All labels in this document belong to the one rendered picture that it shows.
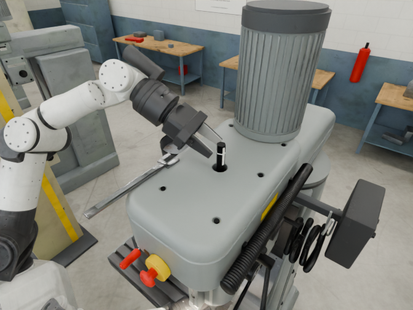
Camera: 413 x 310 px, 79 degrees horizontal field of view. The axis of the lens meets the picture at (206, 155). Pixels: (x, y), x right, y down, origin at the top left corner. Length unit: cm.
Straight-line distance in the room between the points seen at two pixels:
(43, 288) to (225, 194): 52
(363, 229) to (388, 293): 215
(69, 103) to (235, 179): 41
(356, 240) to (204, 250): 52
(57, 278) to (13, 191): 26
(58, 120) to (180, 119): 29
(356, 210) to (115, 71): 73
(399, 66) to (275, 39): 417
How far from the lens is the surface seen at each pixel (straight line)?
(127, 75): 56
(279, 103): 66
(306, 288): 266
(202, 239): 47
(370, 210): 87
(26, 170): 73
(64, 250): 300
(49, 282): 83
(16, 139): 69
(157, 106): 55
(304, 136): 103
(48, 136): 69
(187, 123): 55
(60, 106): 66
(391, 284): 302
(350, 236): 86
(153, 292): 146
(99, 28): 782
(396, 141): 448
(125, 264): 68
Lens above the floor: 228
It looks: 37 degrees down
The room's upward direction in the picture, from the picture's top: straight up
